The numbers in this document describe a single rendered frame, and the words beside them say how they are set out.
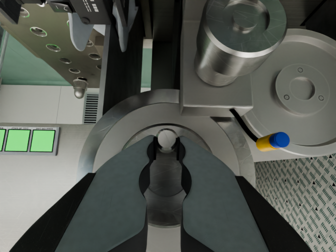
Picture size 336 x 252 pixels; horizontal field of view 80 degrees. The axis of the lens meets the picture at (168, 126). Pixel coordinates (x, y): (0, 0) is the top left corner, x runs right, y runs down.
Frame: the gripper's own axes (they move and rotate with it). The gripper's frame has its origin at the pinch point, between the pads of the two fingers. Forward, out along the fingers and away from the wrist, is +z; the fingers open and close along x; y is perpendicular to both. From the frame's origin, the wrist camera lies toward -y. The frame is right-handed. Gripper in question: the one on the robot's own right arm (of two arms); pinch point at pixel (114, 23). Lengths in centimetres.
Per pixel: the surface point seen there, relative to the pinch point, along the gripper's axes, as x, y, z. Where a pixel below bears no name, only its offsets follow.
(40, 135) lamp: -24.6, 8.1, 29.3
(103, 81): 0.0, 7.7, -1.9
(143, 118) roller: 4.1, 11.6, -3.5
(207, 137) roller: 9.3, 13.1, -3.5
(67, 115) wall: -138, -59, 263
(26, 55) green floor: -156, -110, 191
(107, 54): 0.2, 5.0, -1.9
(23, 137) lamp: -28.6, 8.6, 29.3
